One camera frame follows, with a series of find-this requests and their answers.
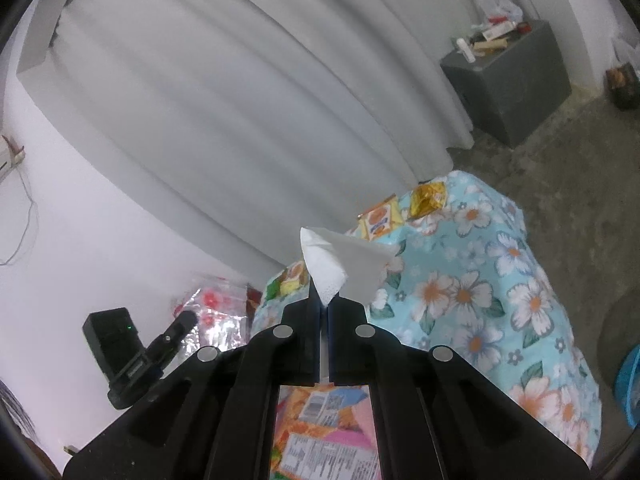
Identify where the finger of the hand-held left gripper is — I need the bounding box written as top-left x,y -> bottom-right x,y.
145,311 -> 197,372

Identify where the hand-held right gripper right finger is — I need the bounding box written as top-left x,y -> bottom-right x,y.
327,296 -> 591,480

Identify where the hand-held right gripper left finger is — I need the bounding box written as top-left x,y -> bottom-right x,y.
62,292 -> 321,480

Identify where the white tissue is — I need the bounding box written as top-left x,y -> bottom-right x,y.
299,226 -> 395,307

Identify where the blue plastic wastebasket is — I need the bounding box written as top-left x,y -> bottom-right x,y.
614,344 -> 640,428

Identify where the clear bag with red print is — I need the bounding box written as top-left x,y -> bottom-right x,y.
172,272 -> 257,353

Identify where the yellow green snack packet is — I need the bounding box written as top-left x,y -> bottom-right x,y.
267,260 -> 308,302

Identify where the pink labelled packet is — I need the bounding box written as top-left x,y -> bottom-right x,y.
271,385 -> 383,480

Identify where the orange snack packet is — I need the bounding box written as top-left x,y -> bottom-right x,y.
358,194 -> 405,240

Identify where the floral light blue blanket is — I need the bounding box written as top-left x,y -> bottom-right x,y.
250,170 -> 601,466

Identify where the gold wrapper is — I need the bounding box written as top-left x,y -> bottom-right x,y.
410,182 -> 447,218

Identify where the white curtain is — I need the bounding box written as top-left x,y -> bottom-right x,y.
17,0 -> 591,271

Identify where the grey cabinet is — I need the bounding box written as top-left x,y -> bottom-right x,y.
440,19 -> 573,150

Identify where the clear plastic bag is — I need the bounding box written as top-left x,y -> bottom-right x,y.
477,0 -> 523,23

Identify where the black box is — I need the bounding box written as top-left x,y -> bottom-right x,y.
606,64 -> 640,109

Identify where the thin wall cable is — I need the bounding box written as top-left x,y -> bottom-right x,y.
0,160 -> 40,267

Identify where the white wall box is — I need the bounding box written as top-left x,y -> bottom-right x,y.
0,135 -> 25,183

